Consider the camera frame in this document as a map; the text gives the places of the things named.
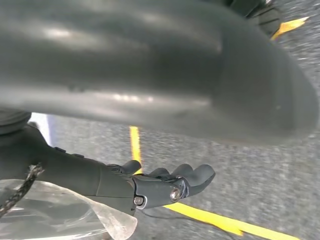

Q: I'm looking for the glossy curved panel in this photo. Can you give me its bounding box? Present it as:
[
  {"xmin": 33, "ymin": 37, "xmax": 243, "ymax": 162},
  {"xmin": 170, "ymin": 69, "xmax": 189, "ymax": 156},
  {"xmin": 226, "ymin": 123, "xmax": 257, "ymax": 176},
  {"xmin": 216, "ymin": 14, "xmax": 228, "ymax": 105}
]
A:
[{"xmin": 0, "ymin": 178, "xmax": 138, "ymax": 240}]

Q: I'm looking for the dark round floor object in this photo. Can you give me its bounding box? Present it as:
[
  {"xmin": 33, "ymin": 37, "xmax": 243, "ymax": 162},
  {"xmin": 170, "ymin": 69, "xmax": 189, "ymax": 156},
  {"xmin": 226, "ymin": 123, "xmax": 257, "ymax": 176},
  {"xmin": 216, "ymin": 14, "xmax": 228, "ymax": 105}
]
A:
[{"xmin": 225, "ymin": 0, "xmax": 284, "ymax": 38}]

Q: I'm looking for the thin black floor cable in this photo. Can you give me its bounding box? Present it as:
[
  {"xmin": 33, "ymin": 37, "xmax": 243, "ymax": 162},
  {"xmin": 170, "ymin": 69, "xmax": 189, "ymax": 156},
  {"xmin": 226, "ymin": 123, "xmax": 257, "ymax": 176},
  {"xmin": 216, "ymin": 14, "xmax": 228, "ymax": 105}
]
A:
[{"xmin": 138, "ymin": 210, "xmax": 203, "ymax": 222}]

